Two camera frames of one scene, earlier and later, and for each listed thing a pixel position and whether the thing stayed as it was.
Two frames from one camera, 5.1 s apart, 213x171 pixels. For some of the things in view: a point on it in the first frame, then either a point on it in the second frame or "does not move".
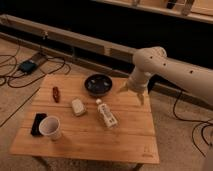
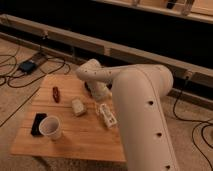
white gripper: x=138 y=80 to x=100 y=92
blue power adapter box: x=27 y=66 does not move
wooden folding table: x=88 y=119 does not move
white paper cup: x=50 y=126 does not move
